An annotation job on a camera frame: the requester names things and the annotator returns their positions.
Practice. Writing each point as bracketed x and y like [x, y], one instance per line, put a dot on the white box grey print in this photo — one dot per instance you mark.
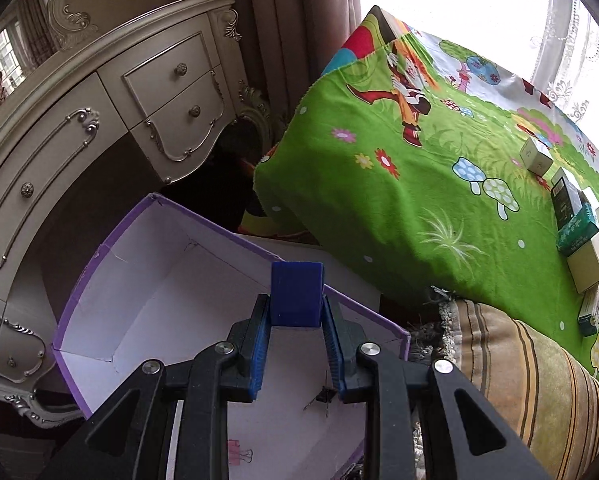
[535, 156]

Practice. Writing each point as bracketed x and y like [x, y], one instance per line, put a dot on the white lace curtain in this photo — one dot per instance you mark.
[574, 50]

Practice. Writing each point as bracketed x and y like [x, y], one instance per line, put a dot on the cream ornate dressing table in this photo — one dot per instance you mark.
[69, 170]

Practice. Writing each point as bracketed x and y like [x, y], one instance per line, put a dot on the purple cardboard storage box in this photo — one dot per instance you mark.
[169, 280]

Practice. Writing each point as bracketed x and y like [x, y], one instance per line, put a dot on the small white box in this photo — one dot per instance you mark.
[594, 207]

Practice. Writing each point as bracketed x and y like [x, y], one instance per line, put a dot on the teal green box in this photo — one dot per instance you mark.
[578, 230]

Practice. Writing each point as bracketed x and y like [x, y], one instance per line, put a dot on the black binder clip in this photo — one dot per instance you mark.
[323, 396]

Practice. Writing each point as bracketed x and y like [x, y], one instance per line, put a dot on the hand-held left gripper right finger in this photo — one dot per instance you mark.
[333, 355]

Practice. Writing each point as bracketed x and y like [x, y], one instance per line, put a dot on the cream box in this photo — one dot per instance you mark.
[590, 260]

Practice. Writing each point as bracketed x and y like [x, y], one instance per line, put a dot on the black box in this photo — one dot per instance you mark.
[567, 200]

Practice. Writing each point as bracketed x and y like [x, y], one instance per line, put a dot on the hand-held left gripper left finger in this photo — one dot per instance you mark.
[260, 355]

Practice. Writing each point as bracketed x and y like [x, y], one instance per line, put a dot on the green cartoon printed blanket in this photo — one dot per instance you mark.
[379, 185]

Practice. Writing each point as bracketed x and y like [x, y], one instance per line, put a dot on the striped brown cushion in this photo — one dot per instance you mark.
[519, 385]

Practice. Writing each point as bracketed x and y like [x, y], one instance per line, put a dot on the pink binder clip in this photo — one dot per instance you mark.
[239, 449]

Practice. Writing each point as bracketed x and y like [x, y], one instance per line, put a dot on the small cream drawer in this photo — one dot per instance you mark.
[159, 80]
[179, 132]

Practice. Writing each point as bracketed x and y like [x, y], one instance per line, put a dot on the dressing table mirror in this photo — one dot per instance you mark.
[9, 55]

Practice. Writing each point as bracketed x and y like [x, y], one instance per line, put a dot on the small blue box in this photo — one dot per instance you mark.
[297, 295]

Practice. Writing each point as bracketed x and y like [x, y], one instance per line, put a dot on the brown curtain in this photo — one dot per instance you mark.
[289, 25]

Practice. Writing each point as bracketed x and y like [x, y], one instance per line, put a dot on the white box green print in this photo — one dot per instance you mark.
[592, 310]

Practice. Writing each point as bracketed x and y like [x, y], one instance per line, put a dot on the wide cream drawer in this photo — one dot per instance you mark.
[44, 160]

